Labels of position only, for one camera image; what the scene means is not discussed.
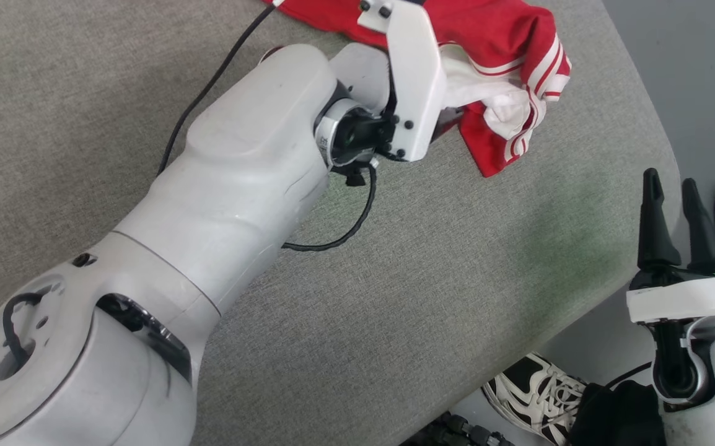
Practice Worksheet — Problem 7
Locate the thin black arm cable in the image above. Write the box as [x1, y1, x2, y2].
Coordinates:
[282, 162, 378, 252]
[157, 3, 279, 177]

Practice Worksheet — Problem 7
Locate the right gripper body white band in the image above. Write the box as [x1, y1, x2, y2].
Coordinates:
[627, 266, 715, 324]

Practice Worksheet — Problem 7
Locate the black floor cable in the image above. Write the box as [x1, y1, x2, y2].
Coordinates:
[602, 361, 654, 391]

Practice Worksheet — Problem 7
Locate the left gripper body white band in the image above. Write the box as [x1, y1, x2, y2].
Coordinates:
[331, 0, 449, 165]

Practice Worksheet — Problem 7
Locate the black corrugated cable bundle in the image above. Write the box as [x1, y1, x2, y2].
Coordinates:
[400, 411, 515, 446]

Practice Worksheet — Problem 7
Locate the red basketball jersey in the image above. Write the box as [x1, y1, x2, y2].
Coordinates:
[263, 0, 573, 178]

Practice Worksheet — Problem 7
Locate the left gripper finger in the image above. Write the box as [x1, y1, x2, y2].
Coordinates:
[433, 107, 465, 138]

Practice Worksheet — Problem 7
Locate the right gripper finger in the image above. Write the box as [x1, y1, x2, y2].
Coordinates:
[638, 168, 682, 273]
[682, 178, 715, 276]

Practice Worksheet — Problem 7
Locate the white and black sneaker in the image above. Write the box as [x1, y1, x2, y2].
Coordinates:
[481, 352, 589, 446]

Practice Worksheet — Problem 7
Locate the black trouser leg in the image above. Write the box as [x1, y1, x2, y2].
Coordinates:
[565, 380, 666, 446]

